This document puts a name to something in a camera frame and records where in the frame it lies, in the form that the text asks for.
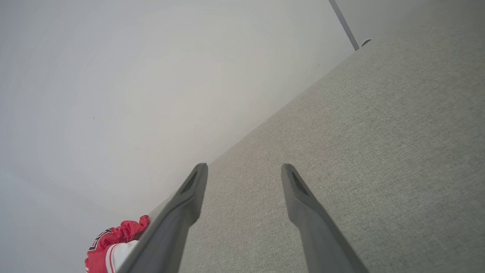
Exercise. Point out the red and white jersey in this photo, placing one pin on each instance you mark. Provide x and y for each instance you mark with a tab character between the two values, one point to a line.
102	258

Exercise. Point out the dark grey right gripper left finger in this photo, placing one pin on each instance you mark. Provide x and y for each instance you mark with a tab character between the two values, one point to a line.
170	227

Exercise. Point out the grey fabric sofa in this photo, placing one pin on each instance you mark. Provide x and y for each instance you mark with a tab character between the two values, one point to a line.
379	151

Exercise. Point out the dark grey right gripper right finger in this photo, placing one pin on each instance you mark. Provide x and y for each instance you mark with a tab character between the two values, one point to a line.
314	227

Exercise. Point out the grey partition panel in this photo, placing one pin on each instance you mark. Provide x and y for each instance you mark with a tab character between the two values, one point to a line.
371	15

